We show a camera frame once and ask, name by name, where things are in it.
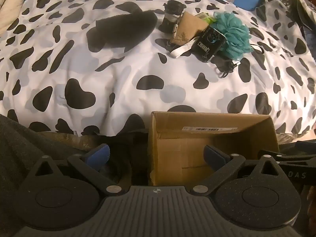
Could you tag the black printed box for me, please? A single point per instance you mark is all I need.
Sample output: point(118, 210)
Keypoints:
point(209, 43)

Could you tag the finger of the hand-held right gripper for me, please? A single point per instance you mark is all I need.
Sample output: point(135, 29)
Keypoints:
point(306, 145)
point(271, 154)

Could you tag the cow print blanket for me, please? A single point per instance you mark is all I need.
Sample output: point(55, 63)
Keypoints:
point(123, 79)

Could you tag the cardboard box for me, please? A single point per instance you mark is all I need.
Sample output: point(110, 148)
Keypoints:
point(192, 158)

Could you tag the dark grey cloth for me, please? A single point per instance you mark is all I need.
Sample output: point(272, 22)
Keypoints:
point(14, 143)

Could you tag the green wipes packet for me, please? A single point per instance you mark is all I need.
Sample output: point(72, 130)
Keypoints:
point(205, 17)

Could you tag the black socks white band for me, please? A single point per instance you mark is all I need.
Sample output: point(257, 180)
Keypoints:
point(171, 14)

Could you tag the black fuzzy cloth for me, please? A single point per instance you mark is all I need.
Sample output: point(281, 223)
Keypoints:
point(123, 30)

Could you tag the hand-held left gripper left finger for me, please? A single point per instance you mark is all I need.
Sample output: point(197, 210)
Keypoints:
point(100, 154)

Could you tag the teal bath loofah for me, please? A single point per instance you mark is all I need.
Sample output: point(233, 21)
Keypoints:
point(233, 35)

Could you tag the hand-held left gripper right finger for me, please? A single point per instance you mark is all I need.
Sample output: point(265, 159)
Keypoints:
point(214, 155)

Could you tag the beige quilt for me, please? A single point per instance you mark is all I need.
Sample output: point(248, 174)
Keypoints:
point(11, 2)

